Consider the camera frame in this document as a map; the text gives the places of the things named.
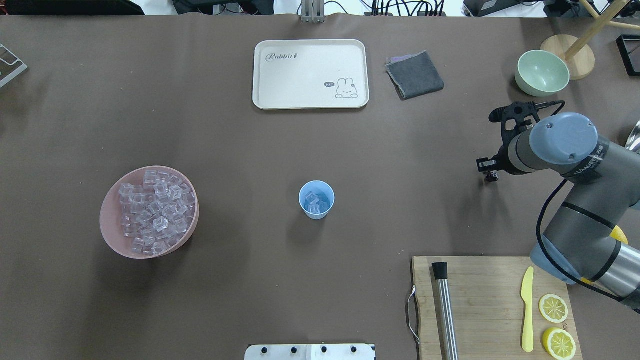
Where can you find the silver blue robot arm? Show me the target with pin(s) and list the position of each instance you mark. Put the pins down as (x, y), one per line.
(577, 245)

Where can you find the wooden cutting board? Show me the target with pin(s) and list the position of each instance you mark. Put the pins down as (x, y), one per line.
(487, 307)

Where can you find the pink bowl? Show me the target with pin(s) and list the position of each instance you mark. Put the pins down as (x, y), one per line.
(110, 212)

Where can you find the aluminium frame post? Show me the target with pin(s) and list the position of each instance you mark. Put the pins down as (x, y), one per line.
(312, 11)

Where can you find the light blue cup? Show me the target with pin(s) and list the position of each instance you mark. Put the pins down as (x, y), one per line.
(316, 198)

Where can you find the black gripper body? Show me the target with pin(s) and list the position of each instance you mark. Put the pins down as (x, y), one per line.
(501, 163)

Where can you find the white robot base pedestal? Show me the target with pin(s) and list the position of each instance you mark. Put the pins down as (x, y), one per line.
(316, 351)

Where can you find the metal ice scoop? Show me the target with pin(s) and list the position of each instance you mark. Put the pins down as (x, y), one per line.
(633, 141)

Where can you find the clear ice cubes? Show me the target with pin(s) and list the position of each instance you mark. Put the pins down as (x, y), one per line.
(157, 211)

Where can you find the yellow plastic knife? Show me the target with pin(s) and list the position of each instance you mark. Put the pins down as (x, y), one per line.
(526, 295)

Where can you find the cream rabbit tray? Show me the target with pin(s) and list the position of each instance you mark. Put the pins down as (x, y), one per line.
(300, 74)

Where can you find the steel rod black cap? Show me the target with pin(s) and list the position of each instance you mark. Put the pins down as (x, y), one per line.
(445, 310)

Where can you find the grey folded cloth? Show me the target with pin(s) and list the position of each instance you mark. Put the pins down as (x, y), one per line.
(414, 75)

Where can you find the green bowl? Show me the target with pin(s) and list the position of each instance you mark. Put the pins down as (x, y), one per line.
(541, 73)

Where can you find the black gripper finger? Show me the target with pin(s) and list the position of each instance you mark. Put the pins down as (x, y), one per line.
(485, 165)

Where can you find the lemon half slice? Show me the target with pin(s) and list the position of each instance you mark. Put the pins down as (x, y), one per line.
(553, 308)

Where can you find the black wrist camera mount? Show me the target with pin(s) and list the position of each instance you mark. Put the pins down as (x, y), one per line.
(519, 116)

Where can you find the wooden mug tree stand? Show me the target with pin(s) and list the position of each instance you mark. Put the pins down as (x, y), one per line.
(575, 52)

